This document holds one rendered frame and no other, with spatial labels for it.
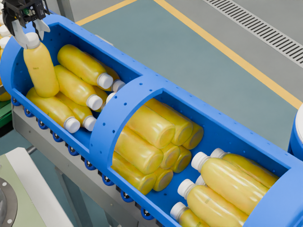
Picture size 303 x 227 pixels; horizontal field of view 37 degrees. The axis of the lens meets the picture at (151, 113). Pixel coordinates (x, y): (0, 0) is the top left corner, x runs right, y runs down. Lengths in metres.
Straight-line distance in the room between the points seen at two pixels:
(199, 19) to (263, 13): 0.46
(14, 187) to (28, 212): 0.07
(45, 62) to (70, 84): 0.11
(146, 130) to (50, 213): 0.28
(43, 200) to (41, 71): 0.39
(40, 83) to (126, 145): 0.33
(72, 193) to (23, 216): 0.90
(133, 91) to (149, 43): 2.14
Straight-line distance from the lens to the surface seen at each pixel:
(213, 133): 1.15
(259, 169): 0.99
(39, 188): 1.00
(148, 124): 1.03
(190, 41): 3.13
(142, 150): 1.04
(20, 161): 1.07
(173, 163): 1.12
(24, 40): 1.15
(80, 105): 1.29
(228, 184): 0.93
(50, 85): 1.27
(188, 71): 2.90
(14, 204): 0.92
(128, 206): 1.20
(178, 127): 1.06
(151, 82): 1.05
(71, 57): 1.30
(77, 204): 1.86
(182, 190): 0.99
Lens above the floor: 1.94
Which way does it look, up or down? 47 degrees down
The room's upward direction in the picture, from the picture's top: 7 degrees counter-clockwise
